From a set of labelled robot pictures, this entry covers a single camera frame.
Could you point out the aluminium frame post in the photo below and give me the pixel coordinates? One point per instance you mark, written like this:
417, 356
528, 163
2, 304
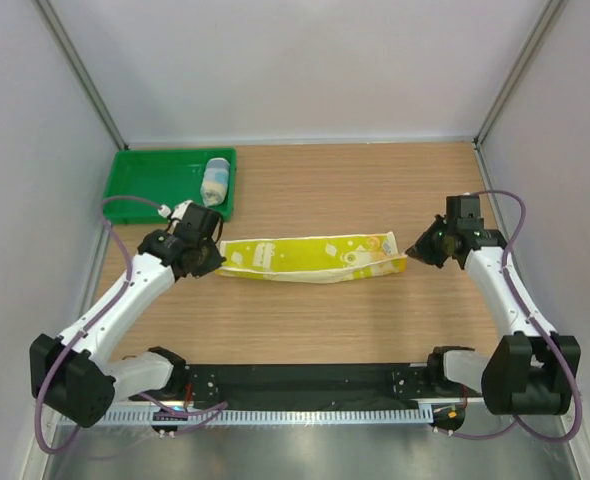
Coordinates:
76, 64
527, 54

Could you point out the slotted cable duct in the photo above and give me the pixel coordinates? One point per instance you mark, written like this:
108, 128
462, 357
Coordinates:
150, 416

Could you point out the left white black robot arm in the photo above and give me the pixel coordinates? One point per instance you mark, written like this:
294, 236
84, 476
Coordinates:
72, 372

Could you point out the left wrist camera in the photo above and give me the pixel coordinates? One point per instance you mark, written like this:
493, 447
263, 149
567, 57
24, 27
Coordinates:
175, 214

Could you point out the right aluminium frame post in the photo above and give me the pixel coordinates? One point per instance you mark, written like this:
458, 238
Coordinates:
527, 54

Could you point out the green plastic tray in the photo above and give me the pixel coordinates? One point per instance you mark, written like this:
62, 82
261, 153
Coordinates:
169, 176

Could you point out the polka dot striped towel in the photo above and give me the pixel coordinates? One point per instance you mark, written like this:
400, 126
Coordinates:
215, 182

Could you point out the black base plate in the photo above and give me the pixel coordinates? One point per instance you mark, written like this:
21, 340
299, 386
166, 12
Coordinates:
218, 382

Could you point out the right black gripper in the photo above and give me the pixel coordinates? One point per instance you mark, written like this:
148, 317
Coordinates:
421, 248

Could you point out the green yellow patterned towel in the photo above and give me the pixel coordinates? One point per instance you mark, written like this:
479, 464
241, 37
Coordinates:
313, 260

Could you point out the aluminium front rail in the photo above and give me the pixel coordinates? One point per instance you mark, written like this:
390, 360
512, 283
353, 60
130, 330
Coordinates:
475, 400

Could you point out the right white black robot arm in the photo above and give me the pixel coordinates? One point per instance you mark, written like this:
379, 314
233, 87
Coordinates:
526, 338

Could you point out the left aluminium frame post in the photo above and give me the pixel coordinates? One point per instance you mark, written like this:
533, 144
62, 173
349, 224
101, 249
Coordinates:
76, 64

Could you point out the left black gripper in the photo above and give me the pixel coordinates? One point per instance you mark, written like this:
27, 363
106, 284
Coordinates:
213, 262

